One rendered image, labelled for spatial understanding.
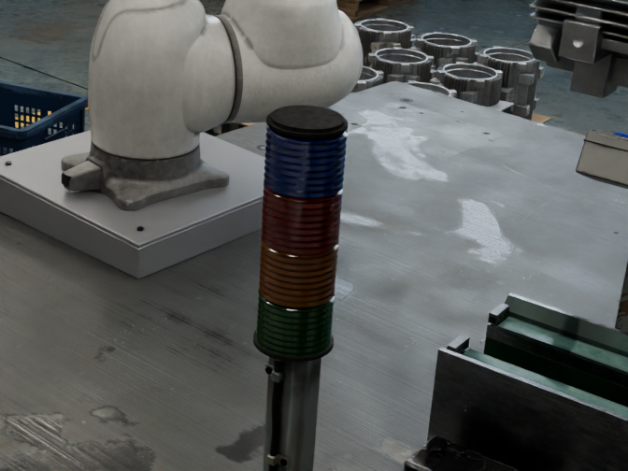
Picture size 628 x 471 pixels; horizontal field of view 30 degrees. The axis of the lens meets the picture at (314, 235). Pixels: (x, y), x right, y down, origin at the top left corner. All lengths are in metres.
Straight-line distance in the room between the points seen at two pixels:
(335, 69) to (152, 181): 0.30
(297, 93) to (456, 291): 0.36
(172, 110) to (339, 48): 0.26
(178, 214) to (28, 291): 0.23
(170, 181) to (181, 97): 0.12
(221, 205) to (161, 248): 0.13
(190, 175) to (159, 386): 0.44
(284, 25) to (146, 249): 0.36
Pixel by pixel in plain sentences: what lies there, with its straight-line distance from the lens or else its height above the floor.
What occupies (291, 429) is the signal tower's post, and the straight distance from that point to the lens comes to 0.96.
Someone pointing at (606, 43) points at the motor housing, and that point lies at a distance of 0.94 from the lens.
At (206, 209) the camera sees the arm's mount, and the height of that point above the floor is 0.85.
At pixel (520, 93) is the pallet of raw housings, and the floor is 0.45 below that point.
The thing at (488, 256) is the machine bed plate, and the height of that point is 0.80.
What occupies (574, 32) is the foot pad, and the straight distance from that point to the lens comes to 0.94.
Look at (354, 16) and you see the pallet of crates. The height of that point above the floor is 0.03.
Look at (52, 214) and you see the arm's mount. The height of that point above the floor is 0.84.
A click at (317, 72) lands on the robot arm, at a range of 1.67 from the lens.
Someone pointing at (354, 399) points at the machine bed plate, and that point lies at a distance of 1.30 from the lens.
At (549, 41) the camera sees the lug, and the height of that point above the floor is 1.26.
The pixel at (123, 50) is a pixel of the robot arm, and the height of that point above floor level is 1.06.
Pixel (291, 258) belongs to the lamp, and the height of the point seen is 1.12.
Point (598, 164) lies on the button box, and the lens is 1.34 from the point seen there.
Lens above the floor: 1.49
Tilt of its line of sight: 24 degrees down
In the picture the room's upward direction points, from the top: 4 degrees clockwise
